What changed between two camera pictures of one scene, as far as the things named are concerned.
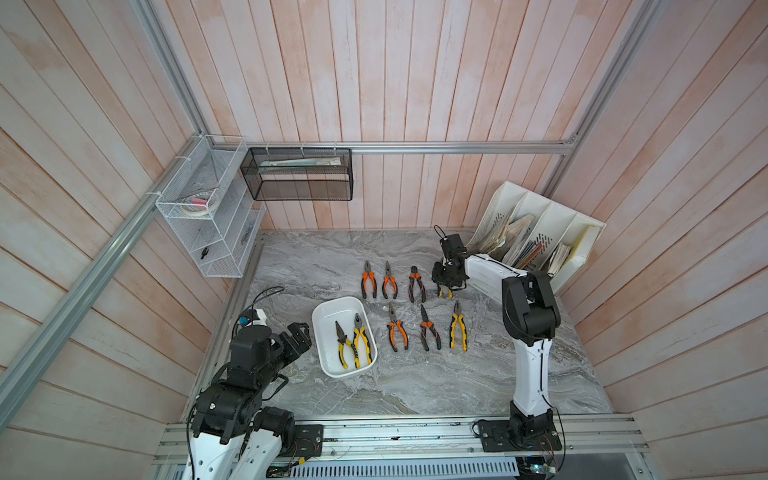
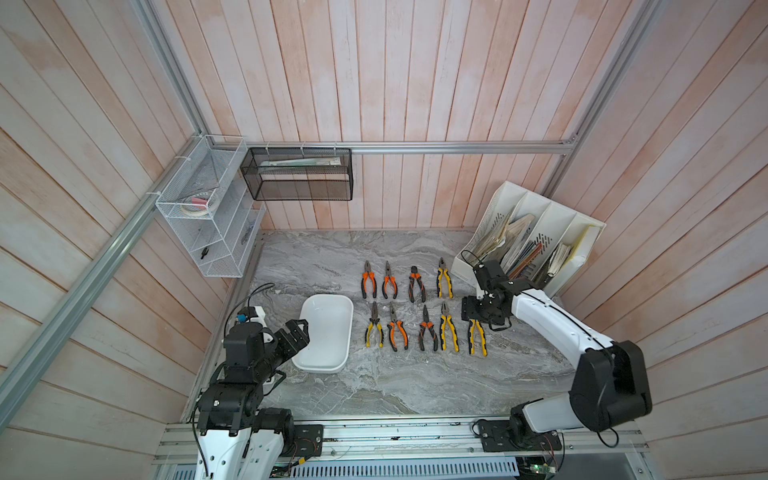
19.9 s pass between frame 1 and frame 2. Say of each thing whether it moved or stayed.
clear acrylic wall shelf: stayed
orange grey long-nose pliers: stayed
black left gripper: stayed
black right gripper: moved
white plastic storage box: moved
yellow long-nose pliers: moved
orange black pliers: stayed
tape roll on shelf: stayed
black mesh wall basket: stayed
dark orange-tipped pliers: stayed
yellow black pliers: moved
